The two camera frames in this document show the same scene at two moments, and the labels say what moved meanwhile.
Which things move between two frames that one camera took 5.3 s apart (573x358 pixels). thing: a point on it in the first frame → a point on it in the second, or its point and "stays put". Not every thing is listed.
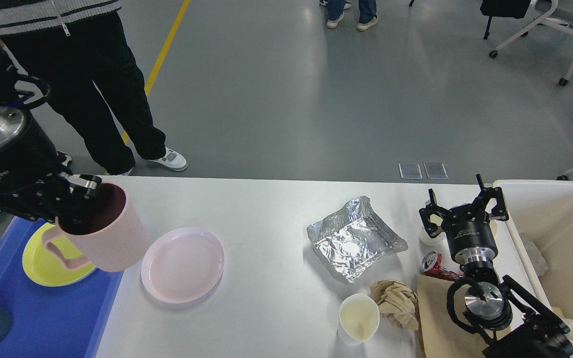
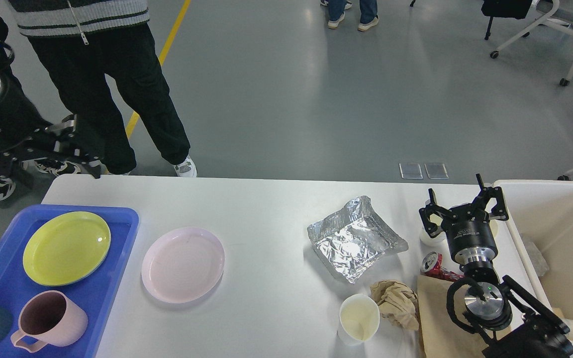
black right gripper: x=469 y=232 stays put
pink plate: x=182 y=265 stays put
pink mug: x=118 y=240 → x=49 y=317
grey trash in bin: x=537 y=258 stays put
